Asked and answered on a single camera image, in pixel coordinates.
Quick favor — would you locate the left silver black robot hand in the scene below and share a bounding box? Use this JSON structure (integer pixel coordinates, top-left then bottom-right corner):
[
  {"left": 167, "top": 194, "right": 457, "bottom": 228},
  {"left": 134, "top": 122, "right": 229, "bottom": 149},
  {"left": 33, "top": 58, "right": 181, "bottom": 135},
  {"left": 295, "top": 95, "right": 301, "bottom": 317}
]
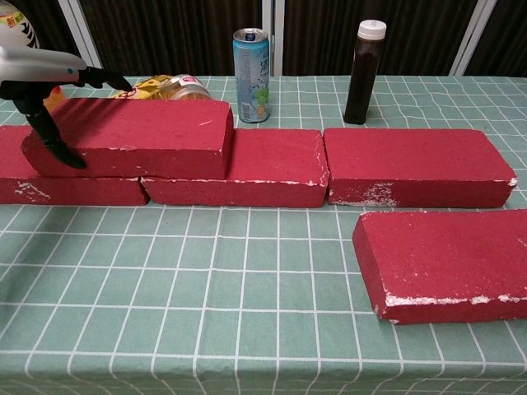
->
[{"left": 0, "top": 44, "right": 133, "bottom": 170}]

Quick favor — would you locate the red foam brick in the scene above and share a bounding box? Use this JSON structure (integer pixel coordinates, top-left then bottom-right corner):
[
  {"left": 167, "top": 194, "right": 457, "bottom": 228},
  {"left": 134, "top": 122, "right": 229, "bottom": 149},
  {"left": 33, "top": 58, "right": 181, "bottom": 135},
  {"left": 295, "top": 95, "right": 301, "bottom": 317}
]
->
[
  {"left": 139, "top": 128, "right": 330, "bottom": 209},
  {"left": 323, "top": 128, "right": 518, "bottom": 208},
  {"left": 21, "top": 97, "right": 236, "bottom": 181},
  {"left": 352, "top": 208, "right": 527, "bottom": 326},
  {"left": 0, "top": 125, "right": 150, "bottom": 207}
]

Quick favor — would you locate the orange juice plastic bottle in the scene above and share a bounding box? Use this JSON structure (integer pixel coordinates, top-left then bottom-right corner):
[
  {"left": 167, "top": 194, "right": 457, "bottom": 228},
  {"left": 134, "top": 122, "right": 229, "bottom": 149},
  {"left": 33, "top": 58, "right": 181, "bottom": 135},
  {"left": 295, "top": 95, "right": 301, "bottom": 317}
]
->
[{"left": 0, "top": 0, "right": 67, "bottom": 116}]

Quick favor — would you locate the gold biscuit packet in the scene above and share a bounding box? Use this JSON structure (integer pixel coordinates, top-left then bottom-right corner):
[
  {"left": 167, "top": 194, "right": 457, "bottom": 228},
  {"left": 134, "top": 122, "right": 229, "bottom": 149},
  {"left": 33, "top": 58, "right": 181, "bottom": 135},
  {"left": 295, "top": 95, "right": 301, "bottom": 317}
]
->
[{"left": 109, "top": 74, "right": 172, "bottom": 102}]

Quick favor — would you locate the dark ribbed curtain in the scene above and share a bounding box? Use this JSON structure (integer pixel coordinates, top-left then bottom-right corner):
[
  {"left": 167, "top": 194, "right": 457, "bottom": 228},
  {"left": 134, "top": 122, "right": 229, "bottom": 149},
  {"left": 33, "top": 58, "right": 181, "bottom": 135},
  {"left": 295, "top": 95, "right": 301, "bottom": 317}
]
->
[{"left": 0, "top": 0, "right": 527, "bottom": 77}]

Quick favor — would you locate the clear plastic snack jar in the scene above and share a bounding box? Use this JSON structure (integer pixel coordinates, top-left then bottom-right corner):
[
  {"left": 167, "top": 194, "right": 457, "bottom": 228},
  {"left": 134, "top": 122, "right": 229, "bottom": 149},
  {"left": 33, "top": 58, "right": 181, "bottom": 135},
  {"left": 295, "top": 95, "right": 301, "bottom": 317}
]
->
[{"left": 158, "top": 73, "right": 212, "bottom": 102}]

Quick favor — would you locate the blue drink can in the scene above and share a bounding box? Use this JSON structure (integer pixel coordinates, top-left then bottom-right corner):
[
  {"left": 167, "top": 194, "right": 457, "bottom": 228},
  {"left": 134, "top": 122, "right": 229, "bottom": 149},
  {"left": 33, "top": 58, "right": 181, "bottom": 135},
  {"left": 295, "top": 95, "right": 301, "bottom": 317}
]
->
[{"left": 232, "top": 27, "right": 272, "bottom": 123}]

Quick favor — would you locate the green checked tablecloth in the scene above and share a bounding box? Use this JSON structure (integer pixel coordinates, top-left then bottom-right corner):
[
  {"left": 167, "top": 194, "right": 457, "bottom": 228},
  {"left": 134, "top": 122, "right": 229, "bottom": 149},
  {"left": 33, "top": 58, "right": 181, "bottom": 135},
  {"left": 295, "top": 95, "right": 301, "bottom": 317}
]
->
[{"left": 0, "top": 74, "right": 527, "bottom": 395}]

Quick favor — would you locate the dark bottle white cap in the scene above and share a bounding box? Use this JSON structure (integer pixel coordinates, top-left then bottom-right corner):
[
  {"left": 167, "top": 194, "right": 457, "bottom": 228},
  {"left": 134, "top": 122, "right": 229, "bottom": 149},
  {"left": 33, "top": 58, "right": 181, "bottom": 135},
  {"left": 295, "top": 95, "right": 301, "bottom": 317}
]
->
[{"left": 343, "top": 19, "right": 389, "bottom": 125}]

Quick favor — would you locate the white metal frame post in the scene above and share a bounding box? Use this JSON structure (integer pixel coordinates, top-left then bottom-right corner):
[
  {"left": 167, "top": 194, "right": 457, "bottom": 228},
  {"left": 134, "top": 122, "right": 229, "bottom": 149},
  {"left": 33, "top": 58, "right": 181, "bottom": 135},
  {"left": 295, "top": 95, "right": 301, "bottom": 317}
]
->
[
  {"left": 261, "top": 0, "right": 286, "bottom": 77},
  {"left": 57, "top": 0, "right": 106, "bottom": 77},
  {"left": 450, "top": 0, "right": 500, "bottom": 77}
]

